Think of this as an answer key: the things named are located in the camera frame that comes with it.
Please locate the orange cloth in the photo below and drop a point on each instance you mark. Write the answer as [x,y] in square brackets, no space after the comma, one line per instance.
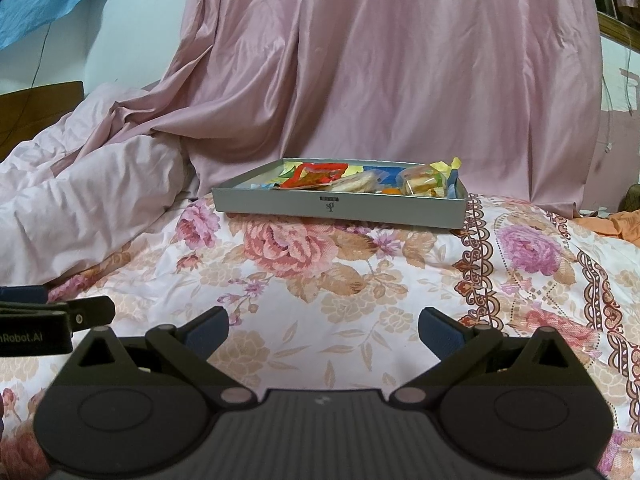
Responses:
[612,225]

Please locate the red snack packet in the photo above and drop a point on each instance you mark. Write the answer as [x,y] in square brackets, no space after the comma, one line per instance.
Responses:
[312,176]

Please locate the orange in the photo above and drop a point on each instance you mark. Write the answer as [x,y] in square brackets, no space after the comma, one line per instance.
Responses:
[391,191]

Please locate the floral bedsheet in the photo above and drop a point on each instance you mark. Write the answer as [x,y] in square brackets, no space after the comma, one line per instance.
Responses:
[380,285]

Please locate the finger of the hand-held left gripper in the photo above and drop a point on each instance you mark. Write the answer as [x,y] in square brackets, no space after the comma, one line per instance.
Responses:
[95,310]
[25,293]

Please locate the wooden furniture frame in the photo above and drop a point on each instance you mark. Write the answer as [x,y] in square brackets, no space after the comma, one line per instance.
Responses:
[617,27]

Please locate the grey shallow box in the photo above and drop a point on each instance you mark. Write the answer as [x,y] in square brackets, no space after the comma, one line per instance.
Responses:
[350,210]

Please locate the round rice cracker packet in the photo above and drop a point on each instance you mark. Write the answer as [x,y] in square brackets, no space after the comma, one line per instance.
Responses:
[357,182]

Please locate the clear wrapped pastry packet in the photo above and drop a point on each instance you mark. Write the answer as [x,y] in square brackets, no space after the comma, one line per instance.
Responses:
[422,180]

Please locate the pink quilt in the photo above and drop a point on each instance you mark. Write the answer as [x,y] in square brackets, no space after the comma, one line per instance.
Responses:
[85,175]

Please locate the wooden headboard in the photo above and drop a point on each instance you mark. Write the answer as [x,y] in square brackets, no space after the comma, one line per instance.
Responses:
[40,105]

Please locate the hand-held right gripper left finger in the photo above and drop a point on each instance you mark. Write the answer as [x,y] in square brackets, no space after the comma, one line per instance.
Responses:
[207,334]

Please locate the pink curtain cloth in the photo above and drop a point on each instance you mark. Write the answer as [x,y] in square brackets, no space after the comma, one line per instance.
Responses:
[380,60]

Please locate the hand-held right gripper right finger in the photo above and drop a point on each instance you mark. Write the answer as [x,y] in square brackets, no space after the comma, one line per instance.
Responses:
[440,331]

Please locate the yellow crumpled wrapper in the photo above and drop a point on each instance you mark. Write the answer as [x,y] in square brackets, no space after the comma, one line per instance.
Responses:
[447,164]

